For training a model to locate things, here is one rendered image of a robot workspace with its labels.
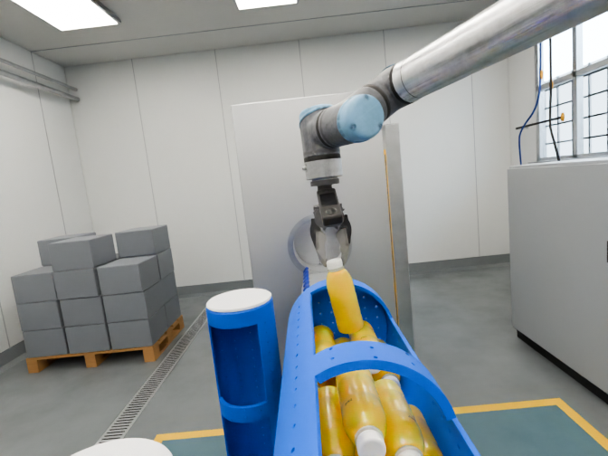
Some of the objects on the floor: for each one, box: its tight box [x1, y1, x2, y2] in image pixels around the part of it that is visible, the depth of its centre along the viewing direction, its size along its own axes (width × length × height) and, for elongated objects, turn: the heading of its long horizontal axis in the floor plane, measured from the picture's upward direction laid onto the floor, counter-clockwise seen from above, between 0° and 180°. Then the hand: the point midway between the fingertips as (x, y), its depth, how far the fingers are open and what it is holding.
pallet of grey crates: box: [11, 224, 185, 374], centre depth 370 cm, size 120×80×119 cm
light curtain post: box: [382, 123, 414, 351], centre depth 164 cm, size 6×6×170 cm
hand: (334, 261), depth 89 cm, fingers closed on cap, 4 cm apart
